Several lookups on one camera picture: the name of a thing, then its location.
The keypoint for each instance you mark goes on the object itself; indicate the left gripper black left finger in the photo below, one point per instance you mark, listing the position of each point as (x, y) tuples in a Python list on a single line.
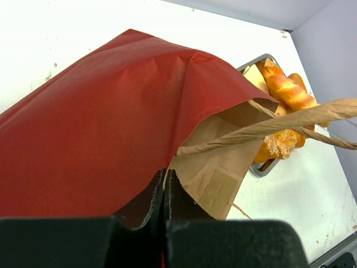
[(144, 209)]

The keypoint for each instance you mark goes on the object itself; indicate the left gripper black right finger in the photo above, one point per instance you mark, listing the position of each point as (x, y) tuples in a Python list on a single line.
[(178, 204)]

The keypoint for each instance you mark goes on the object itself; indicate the red brown paper bag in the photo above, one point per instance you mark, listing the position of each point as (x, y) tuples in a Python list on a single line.
[(90, 139)]

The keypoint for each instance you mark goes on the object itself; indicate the round sugared fake bun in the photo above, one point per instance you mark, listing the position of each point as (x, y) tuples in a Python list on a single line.
[(279, 145)]

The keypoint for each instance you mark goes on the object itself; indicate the fake triangle sandwich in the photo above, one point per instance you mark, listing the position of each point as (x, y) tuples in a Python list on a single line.
[(253, 75)]

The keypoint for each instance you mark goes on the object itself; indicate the long twisted fake bread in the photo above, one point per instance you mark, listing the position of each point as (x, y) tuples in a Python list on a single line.
[(290, 94)]

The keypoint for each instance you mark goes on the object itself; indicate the braided fake bread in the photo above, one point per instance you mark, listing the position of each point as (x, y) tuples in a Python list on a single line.
[(267, 71)]

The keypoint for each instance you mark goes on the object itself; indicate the fake brown toast slice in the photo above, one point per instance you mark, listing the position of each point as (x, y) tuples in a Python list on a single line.
[(268, 62)]

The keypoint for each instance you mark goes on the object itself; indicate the orange fake bread loaf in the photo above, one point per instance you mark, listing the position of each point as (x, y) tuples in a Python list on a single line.
[(297, 80)]

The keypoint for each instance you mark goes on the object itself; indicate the silver metal tray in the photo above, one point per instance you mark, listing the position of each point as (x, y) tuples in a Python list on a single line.
[(261, 169)]

